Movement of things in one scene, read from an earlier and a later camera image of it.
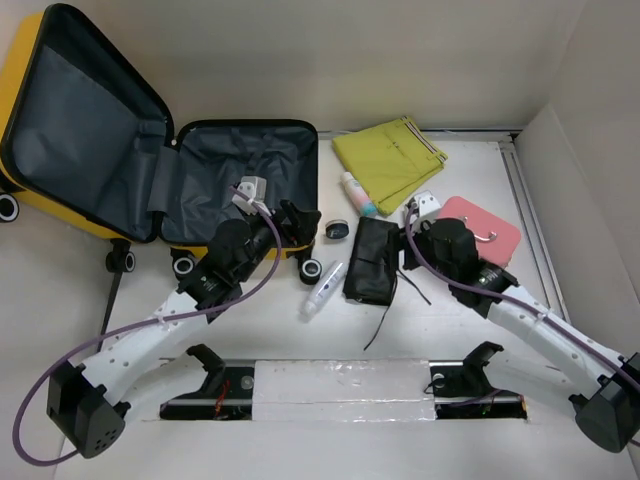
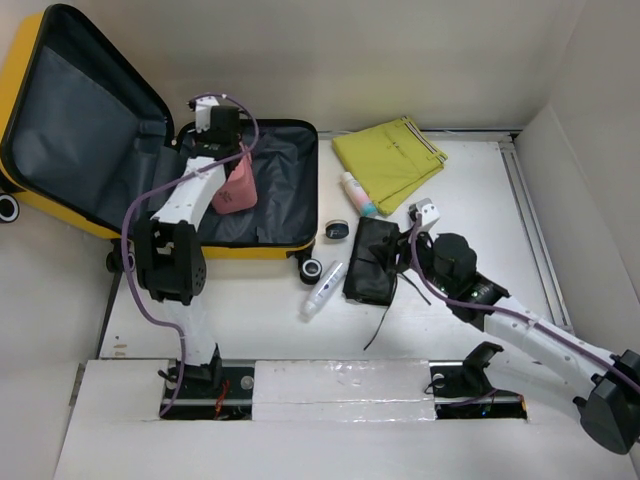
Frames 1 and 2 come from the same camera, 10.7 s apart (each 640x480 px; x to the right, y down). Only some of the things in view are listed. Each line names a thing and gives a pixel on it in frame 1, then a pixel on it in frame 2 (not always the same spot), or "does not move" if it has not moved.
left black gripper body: [289, 235] -> [200, 137]
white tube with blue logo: [323, 288] does not move
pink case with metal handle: [497, 240] -> [240, 191]
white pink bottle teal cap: [365, 204] does not move
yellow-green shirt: [390, 160] does not move
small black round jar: [337, 229] does not move
